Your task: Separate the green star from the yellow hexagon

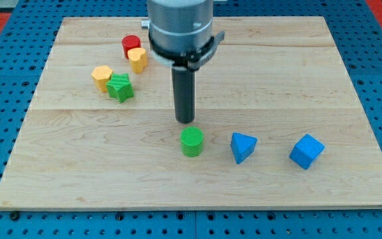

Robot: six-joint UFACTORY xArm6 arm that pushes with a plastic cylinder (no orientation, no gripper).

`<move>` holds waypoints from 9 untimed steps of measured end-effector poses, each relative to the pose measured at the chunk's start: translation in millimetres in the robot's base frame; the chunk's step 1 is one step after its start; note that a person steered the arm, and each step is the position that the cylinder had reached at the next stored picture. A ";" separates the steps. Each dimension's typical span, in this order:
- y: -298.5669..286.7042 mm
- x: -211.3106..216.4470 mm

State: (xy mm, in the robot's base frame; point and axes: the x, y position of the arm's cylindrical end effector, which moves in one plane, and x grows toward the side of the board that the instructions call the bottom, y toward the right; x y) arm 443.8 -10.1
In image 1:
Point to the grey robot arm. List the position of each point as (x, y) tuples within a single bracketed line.
[(181, 32)]

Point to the green star block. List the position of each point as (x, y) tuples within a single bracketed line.
[(120, 87)]

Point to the yellow hexagon block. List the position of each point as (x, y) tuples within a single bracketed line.
[(101, 75)]

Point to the green cylinder block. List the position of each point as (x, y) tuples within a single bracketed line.
[(192, 141)]

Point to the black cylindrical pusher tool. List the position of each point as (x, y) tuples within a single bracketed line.
[(183, 85)]

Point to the blue triangular prism block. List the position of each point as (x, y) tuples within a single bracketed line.
[(242, 146)]

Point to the yellow heart block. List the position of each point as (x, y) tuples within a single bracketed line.
[(137, 59)]

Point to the wooden board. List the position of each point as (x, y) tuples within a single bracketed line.
[(273, 78)]

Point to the red cylinder block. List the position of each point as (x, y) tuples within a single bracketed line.
[(129, 42)]

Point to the blue cube block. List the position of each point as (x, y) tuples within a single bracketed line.
[(306, 151)]

